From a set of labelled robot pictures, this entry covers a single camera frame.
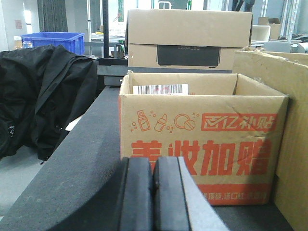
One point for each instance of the orange printed cardboard box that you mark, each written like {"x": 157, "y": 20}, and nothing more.
{"x": 228, "y": 130}

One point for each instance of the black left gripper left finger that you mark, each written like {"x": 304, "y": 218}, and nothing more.
{"x": 134, "y": 206}

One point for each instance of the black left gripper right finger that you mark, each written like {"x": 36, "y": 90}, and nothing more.
{"x": 178, "y": 203}

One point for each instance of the Ecoflow cardboard box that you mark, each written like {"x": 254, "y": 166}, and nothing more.
{"x": 186, "y": 39}

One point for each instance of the blue plastic crate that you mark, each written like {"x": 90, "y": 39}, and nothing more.
{"x": 73, "y": 42}

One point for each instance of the black vertical pole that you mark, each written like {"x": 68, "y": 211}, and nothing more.
{"x": 105, "y": 11}

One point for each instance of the large plain cardboard box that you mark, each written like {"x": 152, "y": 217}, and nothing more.
{"x": 287, "y": 73}

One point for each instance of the barcode label sheet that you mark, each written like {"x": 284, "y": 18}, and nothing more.
{"x": 165, "y": 89}

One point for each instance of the black jacket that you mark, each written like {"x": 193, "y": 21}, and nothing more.
{"x": 42, "y": 90}

